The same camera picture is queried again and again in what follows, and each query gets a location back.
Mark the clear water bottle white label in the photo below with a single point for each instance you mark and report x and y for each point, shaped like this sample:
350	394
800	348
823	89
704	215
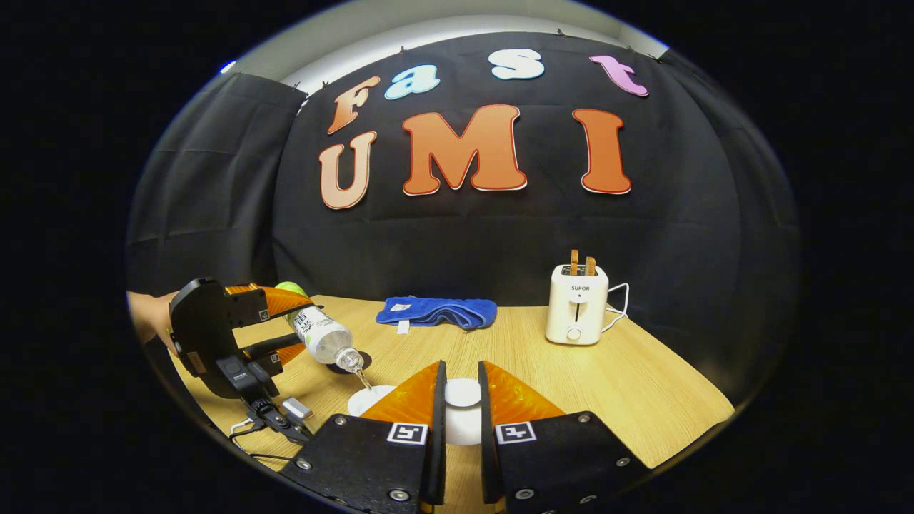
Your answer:
321	335

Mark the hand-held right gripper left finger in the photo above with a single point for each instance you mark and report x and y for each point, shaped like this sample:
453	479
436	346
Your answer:
378	457

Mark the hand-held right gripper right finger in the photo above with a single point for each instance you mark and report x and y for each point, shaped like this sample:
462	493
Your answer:
550	457

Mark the cream white toaster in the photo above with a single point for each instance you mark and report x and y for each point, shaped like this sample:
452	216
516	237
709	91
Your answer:
575	307

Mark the blue folded towel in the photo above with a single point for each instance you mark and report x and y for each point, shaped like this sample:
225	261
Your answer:
443	310

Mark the white teacup lid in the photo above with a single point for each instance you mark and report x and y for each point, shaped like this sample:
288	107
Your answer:
463	392

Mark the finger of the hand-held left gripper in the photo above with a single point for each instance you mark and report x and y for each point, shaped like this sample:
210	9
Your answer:
275	345
285	303

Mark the white teacup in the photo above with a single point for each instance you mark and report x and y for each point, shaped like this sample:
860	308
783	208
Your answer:
368	400

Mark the black backdrop cloth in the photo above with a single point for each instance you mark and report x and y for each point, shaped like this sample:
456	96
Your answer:
464	243

